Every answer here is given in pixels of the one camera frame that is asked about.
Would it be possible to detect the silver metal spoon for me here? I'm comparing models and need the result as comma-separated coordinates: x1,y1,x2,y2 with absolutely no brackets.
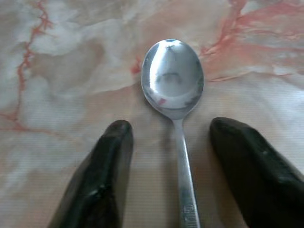
141,38,205,228

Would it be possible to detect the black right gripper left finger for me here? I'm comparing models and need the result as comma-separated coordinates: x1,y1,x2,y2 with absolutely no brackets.
47,119,134,228

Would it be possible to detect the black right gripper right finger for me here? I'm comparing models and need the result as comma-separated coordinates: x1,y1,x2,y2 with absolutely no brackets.
209,116,304,228

